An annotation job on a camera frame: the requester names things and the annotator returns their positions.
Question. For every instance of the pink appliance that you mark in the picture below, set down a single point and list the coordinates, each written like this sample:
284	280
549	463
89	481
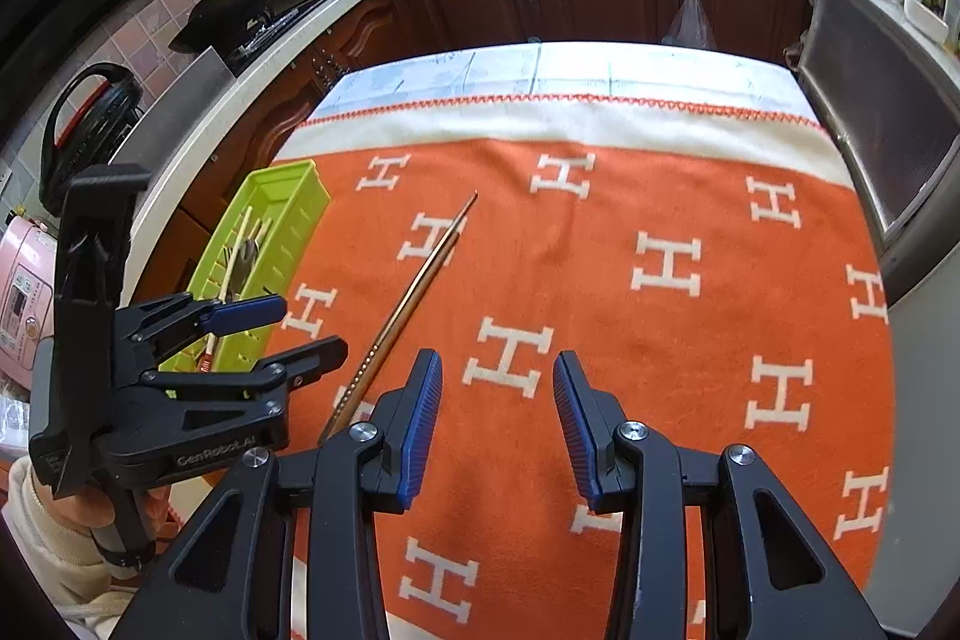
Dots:
28	260

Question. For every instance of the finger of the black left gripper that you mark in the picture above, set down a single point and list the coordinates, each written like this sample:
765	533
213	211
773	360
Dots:
181	319
287	371

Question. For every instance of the steel ladle spoon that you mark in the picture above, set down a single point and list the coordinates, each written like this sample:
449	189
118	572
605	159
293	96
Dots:
244	260

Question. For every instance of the white plastic bag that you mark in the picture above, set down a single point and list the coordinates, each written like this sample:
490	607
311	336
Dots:
690	28

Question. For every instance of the left hand holding gripper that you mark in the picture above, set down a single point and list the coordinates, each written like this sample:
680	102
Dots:
91	509

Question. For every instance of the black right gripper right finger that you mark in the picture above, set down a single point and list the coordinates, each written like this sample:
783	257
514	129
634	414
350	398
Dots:
768	572

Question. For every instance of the orange blanket with H pattern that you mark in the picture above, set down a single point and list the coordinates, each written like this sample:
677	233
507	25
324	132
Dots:
707	261

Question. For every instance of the black rice cooker red handle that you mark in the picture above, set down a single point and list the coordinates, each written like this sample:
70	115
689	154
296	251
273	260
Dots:
94	132

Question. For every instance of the brown wooden kitchen cabinets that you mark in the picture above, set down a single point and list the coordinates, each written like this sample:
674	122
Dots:
375	32

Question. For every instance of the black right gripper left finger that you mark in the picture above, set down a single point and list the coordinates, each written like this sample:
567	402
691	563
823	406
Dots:
229	572

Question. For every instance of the metal chopstick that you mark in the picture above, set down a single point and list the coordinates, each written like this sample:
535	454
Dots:
392	328

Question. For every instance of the lime green plastic tray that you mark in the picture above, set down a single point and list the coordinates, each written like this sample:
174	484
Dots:
287	203

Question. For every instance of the black wok pan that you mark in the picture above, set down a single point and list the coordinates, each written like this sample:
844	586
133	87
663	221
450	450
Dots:
226	25

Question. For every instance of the grey side cabinet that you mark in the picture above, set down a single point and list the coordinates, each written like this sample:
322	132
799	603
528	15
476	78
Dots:
889	97

